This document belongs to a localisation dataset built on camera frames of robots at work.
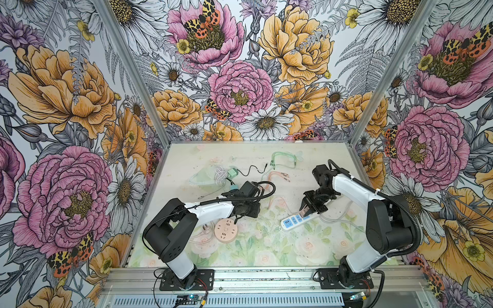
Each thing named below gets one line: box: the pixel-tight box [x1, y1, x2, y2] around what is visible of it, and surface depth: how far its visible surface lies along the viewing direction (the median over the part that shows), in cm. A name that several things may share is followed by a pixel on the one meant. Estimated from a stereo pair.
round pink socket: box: [214, 218, 239, 244], surface depth 86 cm
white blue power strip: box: [280, 212, 321, 231], surface depth 89 cm
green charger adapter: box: [227, 167, 239, 179], surface depth 107 cm
